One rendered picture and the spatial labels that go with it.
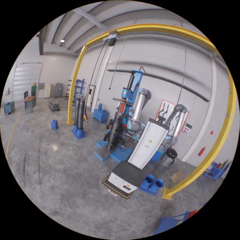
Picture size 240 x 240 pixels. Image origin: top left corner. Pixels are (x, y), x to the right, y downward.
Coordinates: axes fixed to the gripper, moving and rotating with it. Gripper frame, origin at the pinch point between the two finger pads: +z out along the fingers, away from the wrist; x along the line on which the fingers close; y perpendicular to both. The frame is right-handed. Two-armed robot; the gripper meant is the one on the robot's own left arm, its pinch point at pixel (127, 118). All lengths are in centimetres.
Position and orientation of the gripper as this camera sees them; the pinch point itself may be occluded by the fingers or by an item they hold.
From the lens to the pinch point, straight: 187.6
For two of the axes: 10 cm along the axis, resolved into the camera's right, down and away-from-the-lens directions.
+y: 1.9, -6.8, 7.1
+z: -2.1, 6.7, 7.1
